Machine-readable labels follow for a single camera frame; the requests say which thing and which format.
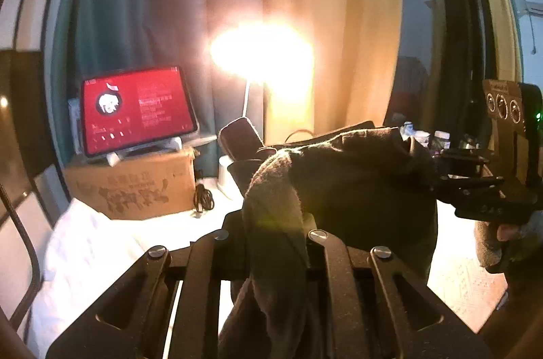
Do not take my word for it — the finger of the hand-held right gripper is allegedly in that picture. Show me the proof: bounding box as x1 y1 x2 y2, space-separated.
433 176 537 221
439 149 501 175

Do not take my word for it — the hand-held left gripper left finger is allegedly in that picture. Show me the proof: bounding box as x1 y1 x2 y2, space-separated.
46 212 247 359

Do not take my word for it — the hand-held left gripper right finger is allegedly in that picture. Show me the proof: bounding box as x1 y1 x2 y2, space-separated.
303 215 480 359

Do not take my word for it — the brown t-shirt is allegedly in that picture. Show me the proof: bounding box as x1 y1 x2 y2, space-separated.
216 117 439 359

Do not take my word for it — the person's right hand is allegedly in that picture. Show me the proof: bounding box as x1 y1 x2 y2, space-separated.
475 215 543 272

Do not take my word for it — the white textured table cover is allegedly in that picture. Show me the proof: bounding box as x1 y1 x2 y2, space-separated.
187 189 510 336

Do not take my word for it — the brown cardboard box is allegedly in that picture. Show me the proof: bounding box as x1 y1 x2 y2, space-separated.
63 149 196 220

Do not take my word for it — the white tablet stand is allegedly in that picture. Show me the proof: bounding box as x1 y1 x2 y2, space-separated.
106 134 217 166

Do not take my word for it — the dark glass sliding door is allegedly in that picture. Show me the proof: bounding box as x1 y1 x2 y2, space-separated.
382 0 493 139

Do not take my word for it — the white cloth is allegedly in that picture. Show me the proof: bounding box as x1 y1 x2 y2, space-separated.
25 198 191 359

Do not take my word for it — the tablet with red screen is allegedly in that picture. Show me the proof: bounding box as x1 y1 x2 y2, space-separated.
80 65 198 158

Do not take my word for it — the white desk lamp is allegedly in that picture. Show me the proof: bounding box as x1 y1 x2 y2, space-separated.
210 25 315 200

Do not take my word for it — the teal curtain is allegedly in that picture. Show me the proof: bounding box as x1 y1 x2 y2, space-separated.
46 0 264 173

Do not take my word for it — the black cable bundle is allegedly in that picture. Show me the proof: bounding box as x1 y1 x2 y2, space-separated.
194 181 215 211

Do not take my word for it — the black metal chair frame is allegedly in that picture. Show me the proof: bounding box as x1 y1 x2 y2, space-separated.
0 172 41 328

